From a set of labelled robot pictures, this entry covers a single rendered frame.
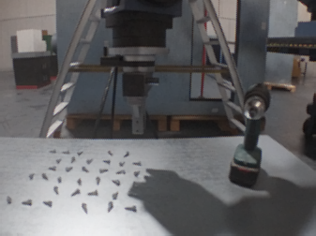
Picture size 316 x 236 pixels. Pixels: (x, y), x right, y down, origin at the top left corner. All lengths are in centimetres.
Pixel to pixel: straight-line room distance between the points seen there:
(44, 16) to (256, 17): 1119
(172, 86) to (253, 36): 118
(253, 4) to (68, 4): 219
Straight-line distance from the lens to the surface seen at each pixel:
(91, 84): 258
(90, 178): 54
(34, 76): 598
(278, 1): 691
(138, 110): 48
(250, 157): 53
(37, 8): 1286
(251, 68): 272
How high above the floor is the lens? 95
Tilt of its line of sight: 16 degrees down
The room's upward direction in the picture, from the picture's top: 1 degrees clockwise
